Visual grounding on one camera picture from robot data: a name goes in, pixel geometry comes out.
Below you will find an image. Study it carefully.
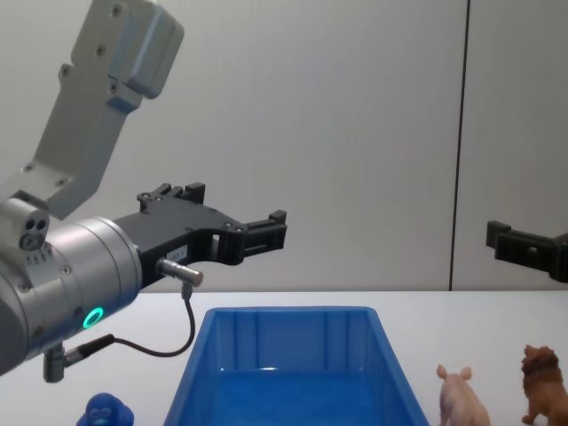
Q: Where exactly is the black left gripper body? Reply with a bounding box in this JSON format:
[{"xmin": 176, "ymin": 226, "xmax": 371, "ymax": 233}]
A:
[{"xmin": 114, "ymin": 198, "xmax": 245, "ymax": 292}]

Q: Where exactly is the brown toy lion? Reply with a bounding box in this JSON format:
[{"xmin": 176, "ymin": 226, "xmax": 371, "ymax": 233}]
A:
[{"xmin": 519, "ymin": 343, "xmax": 568, "ymax": 426}]

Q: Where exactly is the blue plastic bin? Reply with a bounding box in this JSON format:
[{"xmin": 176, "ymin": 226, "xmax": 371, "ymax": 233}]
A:
[{"xmin": 161, "ymin": 305, "xmax": 432, "ymax": 426}]

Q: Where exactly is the pink toy pig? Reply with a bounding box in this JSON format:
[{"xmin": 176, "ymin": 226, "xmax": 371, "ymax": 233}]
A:
[{"xmin": 436, "ymin": 363, "xmax": 492, "ymax": 426}]

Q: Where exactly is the blue toy gorilla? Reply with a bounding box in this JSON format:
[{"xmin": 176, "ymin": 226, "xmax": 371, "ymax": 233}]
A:
[{"xmin": 74, "ymin": 392, "xmax": 136, "ymax": 426}]

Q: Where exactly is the thin dark gripper cable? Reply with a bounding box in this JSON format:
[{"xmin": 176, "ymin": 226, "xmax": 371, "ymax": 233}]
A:
[{"xmin": 61, "ymin": 258, "xmax": 205, "ymax": 361}]

